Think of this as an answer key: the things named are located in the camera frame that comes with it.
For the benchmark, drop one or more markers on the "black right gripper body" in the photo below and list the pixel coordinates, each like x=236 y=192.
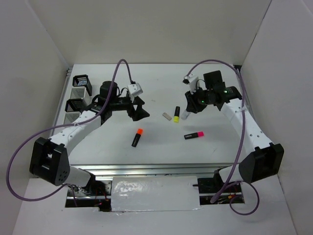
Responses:
x=205 y=95

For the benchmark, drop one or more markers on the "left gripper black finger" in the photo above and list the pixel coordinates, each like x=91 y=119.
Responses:
x=138 y=114
x=138 y=101

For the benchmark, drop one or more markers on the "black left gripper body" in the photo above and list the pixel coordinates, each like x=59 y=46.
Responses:
x=121 y=104

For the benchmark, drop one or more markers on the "clear glue bottle blue cap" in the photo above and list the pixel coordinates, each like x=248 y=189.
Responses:
x=185 y=115

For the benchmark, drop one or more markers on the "orange cap black highlighter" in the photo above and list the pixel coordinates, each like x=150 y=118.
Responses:
x=137 y=137

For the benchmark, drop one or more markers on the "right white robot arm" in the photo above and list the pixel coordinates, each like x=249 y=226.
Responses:
x=263 y=156

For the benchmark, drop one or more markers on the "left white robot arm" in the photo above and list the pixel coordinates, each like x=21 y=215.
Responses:
x=49 y=159

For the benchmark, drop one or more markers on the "yellow cap black highlighter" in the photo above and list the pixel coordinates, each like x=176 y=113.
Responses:
x=176 y=114

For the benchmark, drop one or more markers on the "pink cap black highlighter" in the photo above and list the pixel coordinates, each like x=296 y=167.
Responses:
x=194 y=135

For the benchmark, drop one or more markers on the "white eraser block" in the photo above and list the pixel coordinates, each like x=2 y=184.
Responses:
x=168 y=117

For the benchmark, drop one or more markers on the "far white mesh container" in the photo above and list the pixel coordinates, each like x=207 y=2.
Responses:
x=80 y=93

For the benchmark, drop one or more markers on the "white mesh container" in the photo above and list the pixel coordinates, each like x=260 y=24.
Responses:
x=80 y=93
x=71 y=117

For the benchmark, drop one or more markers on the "far black mesh container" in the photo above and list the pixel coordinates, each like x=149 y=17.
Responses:
x=84 y=77

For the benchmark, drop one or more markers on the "black mesh container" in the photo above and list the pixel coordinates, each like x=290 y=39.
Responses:
x=84 y=77
x=75 y=105

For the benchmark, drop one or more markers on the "near black mesh container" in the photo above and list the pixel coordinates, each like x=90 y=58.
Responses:
x=75 y=105

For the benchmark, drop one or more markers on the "near white mesh container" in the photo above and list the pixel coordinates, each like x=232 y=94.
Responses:
x=71 y=117

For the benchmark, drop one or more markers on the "white foil cover plate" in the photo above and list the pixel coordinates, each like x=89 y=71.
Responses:
x=143 y=194

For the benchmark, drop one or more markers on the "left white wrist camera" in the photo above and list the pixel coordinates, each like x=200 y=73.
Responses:
x=134 y=89

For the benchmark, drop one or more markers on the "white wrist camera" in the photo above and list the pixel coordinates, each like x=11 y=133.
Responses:
x=134 y=89
x=192 y=81

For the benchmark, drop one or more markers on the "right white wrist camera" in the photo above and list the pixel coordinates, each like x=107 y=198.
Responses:
x=192 y=81

